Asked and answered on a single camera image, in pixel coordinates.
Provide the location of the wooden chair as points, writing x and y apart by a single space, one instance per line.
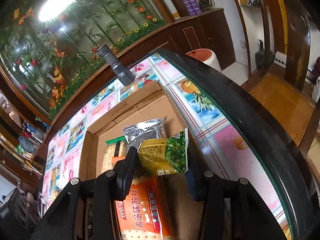
284 91

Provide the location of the clear green-ended cracker pack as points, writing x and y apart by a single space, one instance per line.
116 150

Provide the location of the red-lidded white bin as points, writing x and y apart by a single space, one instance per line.
206 56

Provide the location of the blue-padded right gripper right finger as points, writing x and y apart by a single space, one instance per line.
194 179

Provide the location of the brown cardboard box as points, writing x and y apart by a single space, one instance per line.
190 219

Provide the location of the purple bottles on cabinet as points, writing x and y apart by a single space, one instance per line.
192 7

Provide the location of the colourful fruit-pattern tablecloth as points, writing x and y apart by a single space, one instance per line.
227 153

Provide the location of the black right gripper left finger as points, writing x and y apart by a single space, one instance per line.
126 173

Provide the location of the silver foil snack packet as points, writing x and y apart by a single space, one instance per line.
150 129

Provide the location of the yellow green pea packet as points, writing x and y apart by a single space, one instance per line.
165 156

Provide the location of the orange soda cracker pack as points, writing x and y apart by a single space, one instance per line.
144 214

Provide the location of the grey metal flashlight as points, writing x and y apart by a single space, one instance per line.
123 74

